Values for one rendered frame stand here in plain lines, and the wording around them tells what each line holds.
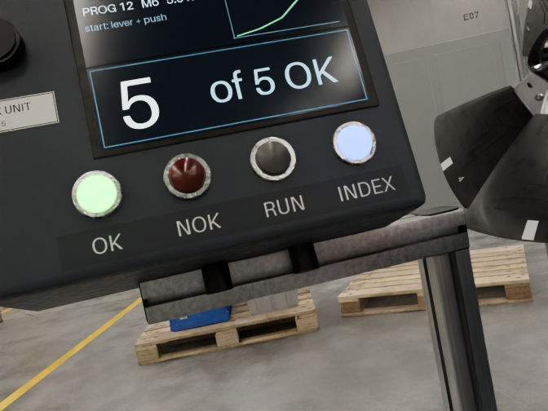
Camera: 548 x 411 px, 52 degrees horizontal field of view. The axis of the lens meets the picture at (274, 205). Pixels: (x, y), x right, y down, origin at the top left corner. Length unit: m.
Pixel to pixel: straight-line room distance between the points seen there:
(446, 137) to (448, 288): 0.86
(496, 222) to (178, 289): 0.64
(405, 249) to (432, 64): 6.25
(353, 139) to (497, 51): 6.48
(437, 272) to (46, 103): 0.28
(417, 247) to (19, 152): 0.27
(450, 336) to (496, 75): 6.36
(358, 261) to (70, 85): 0.22
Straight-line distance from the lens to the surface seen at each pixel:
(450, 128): 1.27
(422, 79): 6.60
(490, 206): 0.96
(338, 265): 0.40
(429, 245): 0.42
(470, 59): 6.72
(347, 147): 0.33
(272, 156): 0.32
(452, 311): 0.44
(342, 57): 0.36
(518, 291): 3.74
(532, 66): 1.08
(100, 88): 0.34
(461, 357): 0.45
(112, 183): 0.32
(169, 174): 0.32
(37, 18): 0.37
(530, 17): 1.40
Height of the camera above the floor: 1.11
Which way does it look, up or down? 4 degrees down
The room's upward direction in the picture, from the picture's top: 11 degrees counter-clockwise
